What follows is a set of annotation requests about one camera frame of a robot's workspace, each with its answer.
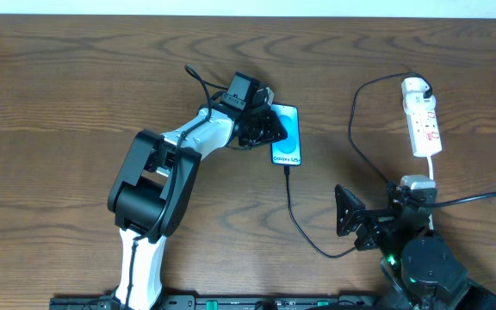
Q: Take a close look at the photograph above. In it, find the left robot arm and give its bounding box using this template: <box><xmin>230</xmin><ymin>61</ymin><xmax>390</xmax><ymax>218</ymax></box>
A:
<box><xmin>108</xmin><ymin>72</ymin><xmax>287</xmax><ymax>309</ymax></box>

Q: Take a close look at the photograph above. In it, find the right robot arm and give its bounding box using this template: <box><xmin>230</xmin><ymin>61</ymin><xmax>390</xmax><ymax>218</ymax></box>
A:
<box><xmin>335</xmin><ymin>183</ymin><xmax>496</xmax><ymax>309</ymax></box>

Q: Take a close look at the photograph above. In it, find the blue screen smartphone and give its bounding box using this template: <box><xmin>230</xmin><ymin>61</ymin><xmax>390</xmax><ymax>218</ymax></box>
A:
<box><xmin>270</xmin><ymin>104</ymin><xmax>301</xmax><ymax>166</ymax></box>

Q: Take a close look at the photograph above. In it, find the white charger plug adapter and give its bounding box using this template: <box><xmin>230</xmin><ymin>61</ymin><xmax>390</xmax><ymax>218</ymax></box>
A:
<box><xmin>401</xmin><ymin>77</ymin><xmax>431</xmax><ymax>98</ymax></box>

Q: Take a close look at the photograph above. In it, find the black charging cable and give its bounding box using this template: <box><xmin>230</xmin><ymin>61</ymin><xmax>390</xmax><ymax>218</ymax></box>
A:
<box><xmin>282</xmin><ymin>71</ymin><xmax>434</xmax><ymax>260</ymax></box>

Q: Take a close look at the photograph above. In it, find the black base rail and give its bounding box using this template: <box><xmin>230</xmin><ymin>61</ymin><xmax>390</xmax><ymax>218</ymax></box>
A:
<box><xmin>48</xmin><ymin>294</ymin><xmax>378</xmax><ymax>310</ymax></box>

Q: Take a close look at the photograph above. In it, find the white power strip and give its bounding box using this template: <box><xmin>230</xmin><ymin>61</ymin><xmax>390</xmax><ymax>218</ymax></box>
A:
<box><xmin>403</xmin><ymin>92</ymin><xmax>443</xmax><ymax>158</ymax></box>

